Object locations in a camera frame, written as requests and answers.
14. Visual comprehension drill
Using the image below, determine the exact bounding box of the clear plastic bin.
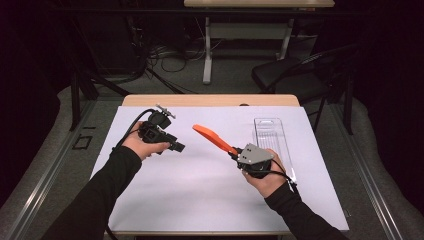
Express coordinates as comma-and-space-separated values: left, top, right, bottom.
253, 117, 298, 183

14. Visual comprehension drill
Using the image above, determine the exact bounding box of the person's right hand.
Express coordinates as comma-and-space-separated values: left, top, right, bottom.
241, 148, 290, 200

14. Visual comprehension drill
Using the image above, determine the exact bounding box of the black chair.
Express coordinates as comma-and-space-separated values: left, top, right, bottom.
251, 43, 361, 134

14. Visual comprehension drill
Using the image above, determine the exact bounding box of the aluminium floor rail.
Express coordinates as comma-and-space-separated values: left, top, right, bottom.
6, 99, 98, 240
328, 103, 404, 240

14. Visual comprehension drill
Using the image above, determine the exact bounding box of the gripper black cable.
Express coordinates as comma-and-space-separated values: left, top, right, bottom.
111, 108, 157, 153
244, 159, 300, 195

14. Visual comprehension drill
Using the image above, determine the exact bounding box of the floor cable bundle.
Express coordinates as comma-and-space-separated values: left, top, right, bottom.
126, 16, 224, 95

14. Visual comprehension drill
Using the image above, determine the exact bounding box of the black metal stand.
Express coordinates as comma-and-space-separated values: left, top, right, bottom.
68, 19, 131, 132

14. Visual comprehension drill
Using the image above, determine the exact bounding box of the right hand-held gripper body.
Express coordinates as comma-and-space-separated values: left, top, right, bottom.
236, 142, 275, 180

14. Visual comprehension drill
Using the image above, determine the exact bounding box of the white table mat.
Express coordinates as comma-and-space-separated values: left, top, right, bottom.
90, 105, 350, 232

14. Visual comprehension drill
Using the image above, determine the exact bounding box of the desk with white legs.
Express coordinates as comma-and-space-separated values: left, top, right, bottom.
183, 0, 335, 85

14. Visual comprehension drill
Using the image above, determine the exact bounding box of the person's left hand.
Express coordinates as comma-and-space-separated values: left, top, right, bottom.
121, 129, 171, 162

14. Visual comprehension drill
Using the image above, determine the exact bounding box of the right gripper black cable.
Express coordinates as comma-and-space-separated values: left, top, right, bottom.
244, 159, 300, 195

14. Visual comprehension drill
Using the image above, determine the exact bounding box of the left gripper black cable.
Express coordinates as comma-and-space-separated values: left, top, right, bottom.
111, 108, 157, 153

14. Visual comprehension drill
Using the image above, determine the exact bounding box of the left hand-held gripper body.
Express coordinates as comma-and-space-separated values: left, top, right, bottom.
137, 103, 177, 145

